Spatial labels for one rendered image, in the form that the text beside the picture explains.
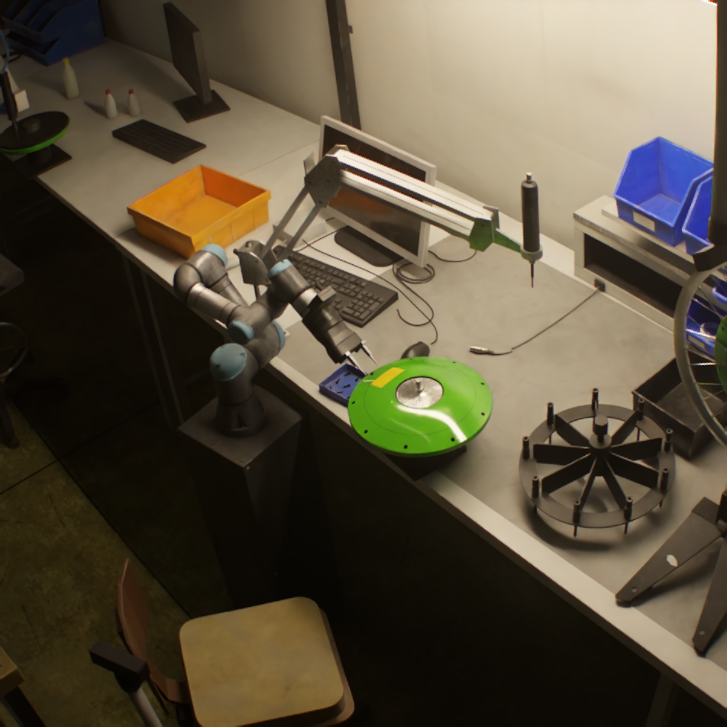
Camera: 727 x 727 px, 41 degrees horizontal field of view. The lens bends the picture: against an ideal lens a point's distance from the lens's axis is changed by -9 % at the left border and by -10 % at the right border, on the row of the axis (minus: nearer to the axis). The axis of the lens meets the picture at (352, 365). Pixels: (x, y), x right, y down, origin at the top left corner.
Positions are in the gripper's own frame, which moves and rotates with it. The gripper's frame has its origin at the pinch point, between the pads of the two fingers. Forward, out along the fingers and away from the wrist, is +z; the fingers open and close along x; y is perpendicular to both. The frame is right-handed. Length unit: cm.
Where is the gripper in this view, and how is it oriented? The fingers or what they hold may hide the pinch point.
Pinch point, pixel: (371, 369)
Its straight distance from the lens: 240.0
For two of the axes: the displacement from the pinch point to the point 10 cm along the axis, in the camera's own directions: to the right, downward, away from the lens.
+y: -3.2, 4.1, 8.5
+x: -7.0, 5.1, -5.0
